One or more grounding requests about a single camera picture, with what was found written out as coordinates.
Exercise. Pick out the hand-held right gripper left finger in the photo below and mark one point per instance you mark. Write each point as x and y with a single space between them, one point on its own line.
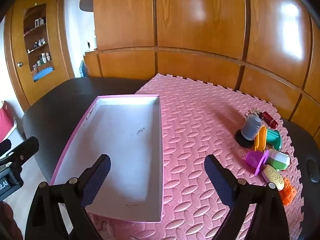
98 177

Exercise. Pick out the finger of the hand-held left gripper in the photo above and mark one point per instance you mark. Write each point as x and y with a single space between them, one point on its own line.
5 146
25 147

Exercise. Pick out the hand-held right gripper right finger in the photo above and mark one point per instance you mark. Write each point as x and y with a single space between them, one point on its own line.
217 177

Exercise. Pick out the pink-rimmed white tray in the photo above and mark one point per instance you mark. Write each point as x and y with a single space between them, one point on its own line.
120 150

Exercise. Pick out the purple plastic toy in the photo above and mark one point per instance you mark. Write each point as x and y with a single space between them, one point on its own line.
256 160

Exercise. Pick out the yellow oval soap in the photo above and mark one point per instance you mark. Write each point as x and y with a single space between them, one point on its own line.
273 177

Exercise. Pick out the grey cup with black base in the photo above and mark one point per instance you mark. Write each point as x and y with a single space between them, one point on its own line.
250 130

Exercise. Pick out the yellow plastic toy piece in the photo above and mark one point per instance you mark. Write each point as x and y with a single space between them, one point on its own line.
261 138

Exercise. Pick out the white bottle with green label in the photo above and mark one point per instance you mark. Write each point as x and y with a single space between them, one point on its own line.
278 160

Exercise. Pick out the green plastic toy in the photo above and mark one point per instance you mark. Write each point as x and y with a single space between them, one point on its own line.
275 138

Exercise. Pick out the orange toy block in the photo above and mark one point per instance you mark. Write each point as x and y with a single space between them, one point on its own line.
288 192

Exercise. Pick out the dark skeleton toy figure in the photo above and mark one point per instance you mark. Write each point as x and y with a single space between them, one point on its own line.
253 113

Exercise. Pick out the dark red bottle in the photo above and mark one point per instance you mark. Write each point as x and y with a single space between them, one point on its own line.
269 120

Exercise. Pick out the red cushion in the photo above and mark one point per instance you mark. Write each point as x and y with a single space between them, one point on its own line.
5 122

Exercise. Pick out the pink foam mat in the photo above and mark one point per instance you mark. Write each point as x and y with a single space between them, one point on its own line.
195 120

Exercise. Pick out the blue foam mat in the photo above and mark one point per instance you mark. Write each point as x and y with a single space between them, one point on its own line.
43 73
82 70

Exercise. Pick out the round metal door knob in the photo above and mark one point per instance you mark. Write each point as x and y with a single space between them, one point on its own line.
19 64

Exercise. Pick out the group of small shelf bottles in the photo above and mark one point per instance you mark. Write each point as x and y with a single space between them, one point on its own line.
42 57

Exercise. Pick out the black oval pad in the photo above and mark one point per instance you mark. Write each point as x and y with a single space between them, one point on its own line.
313 171

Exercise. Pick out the wooden cabinet with glass door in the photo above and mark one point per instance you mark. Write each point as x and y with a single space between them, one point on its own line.
62 30

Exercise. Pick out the wooden wardrobe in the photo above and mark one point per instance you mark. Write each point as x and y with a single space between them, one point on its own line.
200 30

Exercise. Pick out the wooden corner shelf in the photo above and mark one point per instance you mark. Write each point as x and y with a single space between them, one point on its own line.
87 2

